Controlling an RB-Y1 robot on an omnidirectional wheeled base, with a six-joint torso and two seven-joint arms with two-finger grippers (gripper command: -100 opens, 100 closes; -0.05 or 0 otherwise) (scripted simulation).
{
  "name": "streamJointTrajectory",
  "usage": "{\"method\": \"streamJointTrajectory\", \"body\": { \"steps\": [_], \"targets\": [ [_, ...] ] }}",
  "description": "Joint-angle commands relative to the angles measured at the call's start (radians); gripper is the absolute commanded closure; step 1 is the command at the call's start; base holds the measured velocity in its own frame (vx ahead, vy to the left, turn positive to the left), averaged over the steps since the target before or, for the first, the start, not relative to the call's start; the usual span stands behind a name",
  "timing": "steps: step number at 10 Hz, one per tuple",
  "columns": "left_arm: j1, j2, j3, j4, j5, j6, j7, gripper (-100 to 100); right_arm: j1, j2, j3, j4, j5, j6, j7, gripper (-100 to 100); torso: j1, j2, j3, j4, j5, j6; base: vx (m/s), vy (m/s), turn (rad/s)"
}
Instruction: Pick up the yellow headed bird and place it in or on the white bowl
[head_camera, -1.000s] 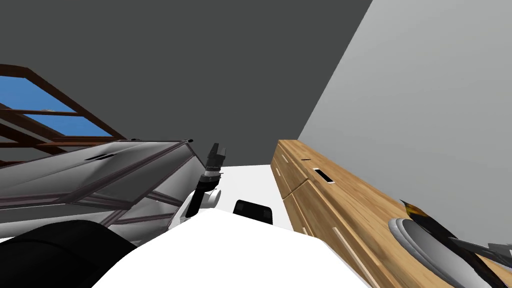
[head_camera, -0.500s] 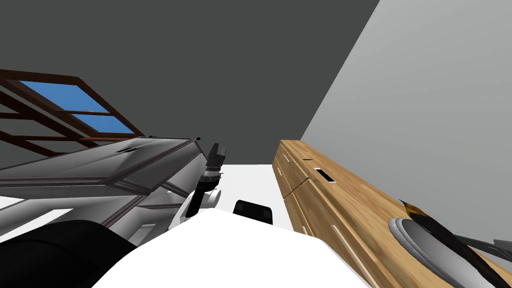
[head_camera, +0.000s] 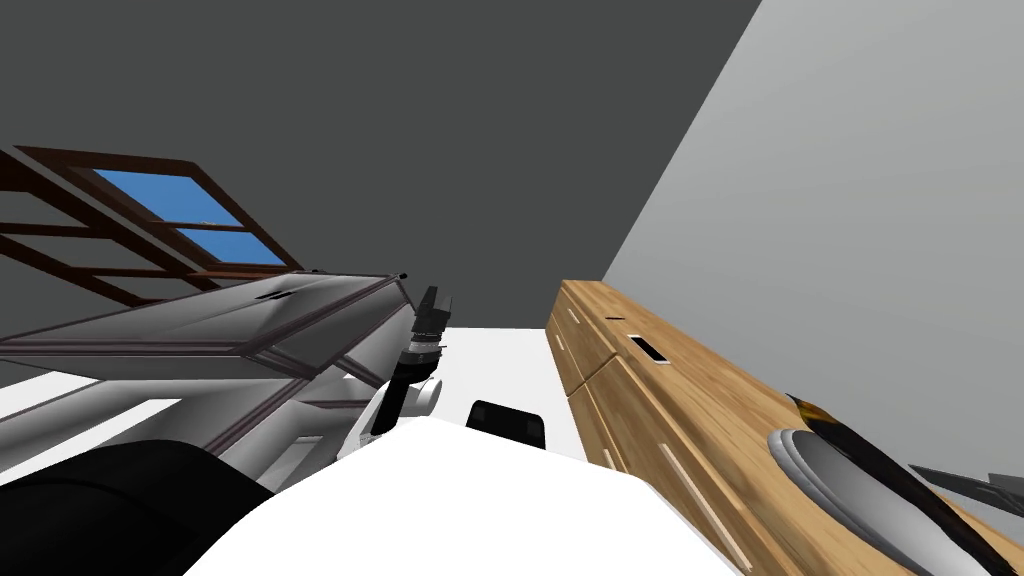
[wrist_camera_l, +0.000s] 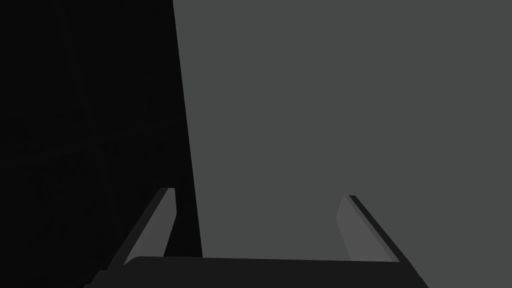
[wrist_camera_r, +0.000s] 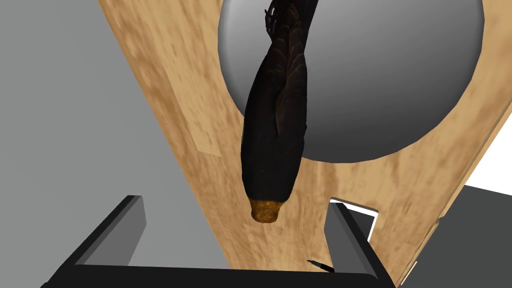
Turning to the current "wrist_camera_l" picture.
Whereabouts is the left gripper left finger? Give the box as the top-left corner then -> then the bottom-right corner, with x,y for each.
107,186 -> 178,272

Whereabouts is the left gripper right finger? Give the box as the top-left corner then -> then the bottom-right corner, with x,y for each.
335,194 -> 410,264

